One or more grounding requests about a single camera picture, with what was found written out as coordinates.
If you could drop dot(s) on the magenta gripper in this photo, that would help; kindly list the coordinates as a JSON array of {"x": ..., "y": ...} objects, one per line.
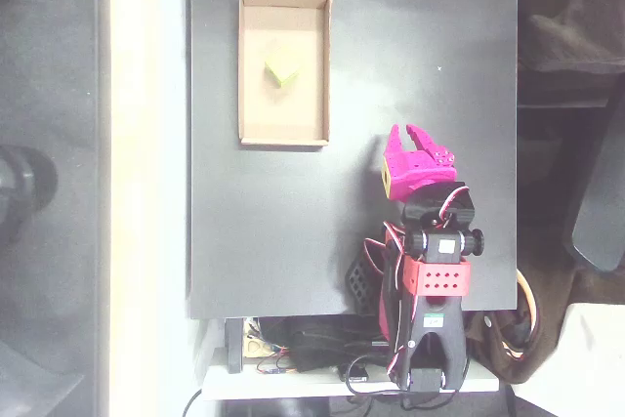
[{"x": 414, "y": 164}]

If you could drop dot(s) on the green cube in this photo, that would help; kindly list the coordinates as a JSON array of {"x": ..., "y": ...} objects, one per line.
[{"x": 282, "y": 68}]

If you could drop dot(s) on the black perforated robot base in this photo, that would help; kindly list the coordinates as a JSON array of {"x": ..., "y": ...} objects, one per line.
[{"x": 360, "y": 285}]

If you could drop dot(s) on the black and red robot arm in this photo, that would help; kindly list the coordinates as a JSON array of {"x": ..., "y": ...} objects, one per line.
[{"x": 442, "y": 319}]

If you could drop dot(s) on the cardboard box tray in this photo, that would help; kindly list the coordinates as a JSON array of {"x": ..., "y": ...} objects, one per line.
[{"x": 283, "y": 109}]

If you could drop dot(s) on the black office chair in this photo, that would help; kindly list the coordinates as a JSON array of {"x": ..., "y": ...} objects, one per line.
[{"x": 600, "y": 202}]

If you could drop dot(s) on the black power adapter bundle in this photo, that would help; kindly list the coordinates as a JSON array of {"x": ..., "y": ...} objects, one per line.
[{"x": 332, "y": 344}]

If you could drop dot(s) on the brown jacket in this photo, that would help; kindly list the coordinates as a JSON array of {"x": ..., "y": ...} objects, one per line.
[{"x": 508, "y": 353}]

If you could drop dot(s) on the small black connector box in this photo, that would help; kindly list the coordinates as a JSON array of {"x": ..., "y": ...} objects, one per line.
[{"x": 359, "y": 373}]

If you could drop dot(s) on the small plywood piece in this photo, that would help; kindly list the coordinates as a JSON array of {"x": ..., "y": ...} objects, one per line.
[{"x": 256, "y": 346}]

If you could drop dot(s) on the white shelf board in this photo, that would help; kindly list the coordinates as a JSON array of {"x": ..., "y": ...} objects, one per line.
[{"x": 293, "y": 383}]

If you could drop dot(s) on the black table clamp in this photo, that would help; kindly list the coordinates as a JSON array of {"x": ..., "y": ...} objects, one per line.
[{"x": 234, "y": 346}]

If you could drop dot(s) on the black round cylinder object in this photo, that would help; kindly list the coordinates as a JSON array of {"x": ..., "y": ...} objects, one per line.
[{"x": 27, "y": 187}]

